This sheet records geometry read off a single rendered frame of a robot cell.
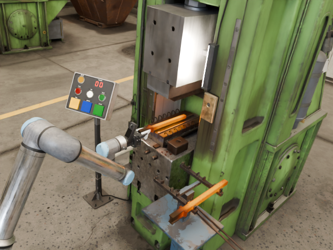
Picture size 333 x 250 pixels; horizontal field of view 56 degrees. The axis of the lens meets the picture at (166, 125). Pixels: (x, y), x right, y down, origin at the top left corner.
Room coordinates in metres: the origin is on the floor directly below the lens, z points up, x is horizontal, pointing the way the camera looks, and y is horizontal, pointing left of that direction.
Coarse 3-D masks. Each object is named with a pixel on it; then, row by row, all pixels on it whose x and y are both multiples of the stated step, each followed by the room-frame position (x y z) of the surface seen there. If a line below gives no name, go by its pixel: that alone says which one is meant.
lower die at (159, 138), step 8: (184, 112) 2.12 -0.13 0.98; (160, 120) 1.96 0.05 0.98; (192, 120) 1.99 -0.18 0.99; (168, 128) 1.82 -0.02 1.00; (184, 128) 1.86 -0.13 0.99; (192, 128) 1.93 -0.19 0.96; (152, 136) 1.79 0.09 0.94; (160, 136) 1.74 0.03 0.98; (168, 136) 1.75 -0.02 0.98; (160, 144) 1.73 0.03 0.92
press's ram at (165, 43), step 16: (160, 16) 1.80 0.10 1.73; (176, 16) 1.72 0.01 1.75; (192, 16) 1.72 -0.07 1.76; (208, 16) 1.82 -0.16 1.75; (160, 32) 1.79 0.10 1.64; (176, 32) 1.71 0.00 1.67; (192, 32) 1.74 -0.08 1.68; (208, 32) 1.84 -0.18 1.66; (144, 48) 1.88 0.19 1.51; (160, 48) 1.79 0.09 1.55; (176, 48) 1.70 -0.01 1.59; (192, 48) 1.75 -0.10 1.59; (208, 48) 1.86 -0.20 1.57; (144, 64) 1.87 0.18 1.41; (160, 64) 1.78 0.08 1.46; (176, 64) 1.69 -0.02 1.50; (192, 64) 1.77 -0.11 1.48; (176, 80) 1.68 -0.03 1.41; (192, 80) 1.78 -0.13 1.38
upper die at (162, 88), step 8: (152, 80) 1.82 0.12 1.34; (160, 80) 1.77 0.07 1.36; (200, 80) 1.93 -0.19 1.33; (152, 88) 1.81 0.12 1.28; (160, 88) 1.76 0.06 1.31; (168, 88) 1.72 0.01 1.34; (176, 88) 1.76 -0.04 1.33; (184, 88) 1.82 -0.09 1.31; (192, 88) 1.87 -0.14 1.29; (168, 96) 1.71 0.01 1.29
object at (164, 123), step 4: (180, 116) 1.93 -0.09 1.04; (184, 116) 1.94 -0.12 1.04; (168, 120) 1.85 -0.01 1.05; (172, 120) 1.86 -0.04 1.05; (176, 120) 1.88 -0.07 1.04; (156, 124) 1.77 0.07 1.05; (160, 124) 1.78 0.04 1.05; (164, 124) 1.80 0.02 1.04; (168, 124) 1.83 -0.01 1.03; (144, 128) 1.69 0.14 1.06; (148, 128) 1.70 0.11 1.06; (152, 128) 1.71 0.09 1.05; (156, 128) 1.74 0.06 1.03; (140, 132) 1.66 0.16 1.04
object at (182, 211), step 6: (222, 180) 1.37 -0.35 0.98; (216, 186) 1.31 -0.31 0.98; (222, 186) 1.33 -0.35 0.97; (204, 192) 1.25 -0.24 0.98; (210, 192) 1.25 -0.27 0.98; (198, 198) 1.20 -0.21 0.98; (204, 198) 1.21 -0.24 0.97; (186, 204) 1.15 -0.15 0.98; (192, 204) 1.15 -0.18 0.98; (198, 204) 1.18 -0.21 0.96; (180, 210) 1.09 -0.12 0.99; (186, 210) 1.10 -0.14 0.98; (174, 216) 1.05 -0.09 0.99; (180, 216) 1.09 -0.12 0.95; (174, 222) 1.05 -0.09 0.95
